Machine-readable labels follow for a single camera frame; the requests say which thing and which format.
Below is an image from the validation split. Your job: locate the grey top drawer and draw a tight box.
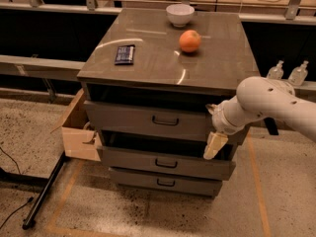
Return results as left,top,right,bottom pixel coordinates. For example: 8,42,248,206
84,101,215,145

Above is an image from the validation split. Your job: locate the clear sanitizer bottle right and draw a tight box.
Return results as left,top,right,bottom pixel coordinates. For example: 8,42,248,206
288,60,308,86

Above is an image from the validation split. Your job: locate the grey middle drawer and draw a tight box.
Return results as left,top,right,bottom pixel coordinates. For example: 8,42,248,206
97,146,236,181

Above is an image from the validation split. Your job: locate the white bowl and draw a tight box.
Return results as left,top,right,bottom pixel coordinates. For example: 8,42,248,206
166,4,195,28

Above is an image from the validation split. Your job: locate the orange fruit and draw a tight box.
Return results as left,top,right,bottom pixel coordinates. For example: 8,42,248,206
179,30,201,53

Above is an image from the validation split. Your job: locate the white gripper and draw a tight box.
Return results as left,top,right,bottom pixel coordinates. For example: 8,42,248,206
203,104,237,160

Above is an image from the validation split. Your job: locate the black floor cable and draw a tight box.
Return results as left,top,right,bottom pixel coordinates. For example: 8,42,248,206
0,146,36,230

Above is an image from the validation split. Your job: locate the clear sanitizer bottle left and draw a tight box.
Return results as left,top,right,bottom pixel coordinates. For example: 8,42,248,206
267,60,283,80

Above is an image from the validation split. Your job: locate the grey drawer cabinet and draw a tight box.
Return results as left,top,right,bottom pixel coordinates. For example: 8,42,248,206
76,7,268,198

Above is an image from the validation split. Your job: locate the grey bottom drawer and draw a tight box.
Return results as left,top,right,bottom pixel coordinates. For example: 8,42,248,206
109,168,222,197

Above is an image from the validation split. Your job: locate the black metal floor bar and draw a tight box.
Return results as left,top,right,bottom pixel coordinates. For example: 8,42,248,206
22,152,66,230

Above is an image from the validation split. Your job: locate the grey drawer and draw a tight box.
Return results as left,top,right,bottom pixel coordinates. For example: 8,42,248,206
109,168,222,197
97,146,236,181
84,101,215,145

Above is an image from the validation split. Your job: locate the cardboard box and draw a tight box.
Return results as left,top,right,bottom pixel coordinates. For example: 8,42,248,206
52,89,101,161

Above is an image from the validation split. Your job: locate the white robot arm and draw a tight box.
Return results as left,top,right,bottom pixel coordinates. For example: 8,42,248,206
203,76,316,160

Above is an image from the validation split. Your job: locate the clear sanitizer bottle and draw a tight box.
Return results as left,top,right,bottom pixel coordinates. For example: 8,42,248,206
288,60,308,86
267,60,283,80

